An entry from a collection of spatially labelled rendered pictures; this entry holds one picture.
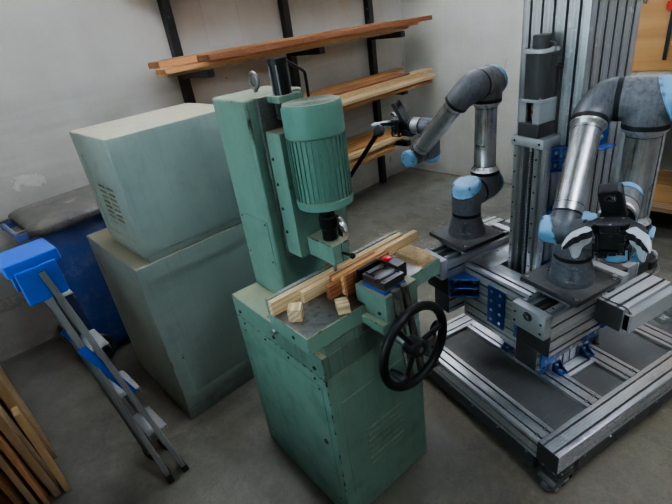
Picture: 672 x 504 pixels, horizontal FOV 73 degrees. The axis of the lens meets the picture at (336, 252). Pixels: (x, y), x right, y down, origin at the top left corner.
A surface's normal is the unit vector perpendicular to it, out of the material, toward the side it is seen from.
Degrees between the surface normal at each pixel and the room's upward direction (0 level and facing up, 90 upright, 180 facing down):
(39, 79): 90
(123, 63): 90
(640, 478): 0
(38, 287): 90
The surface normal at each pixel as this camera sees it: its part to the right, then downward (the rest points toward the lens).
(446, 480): -0.13, -0.88
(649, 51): -0.71, 0.40
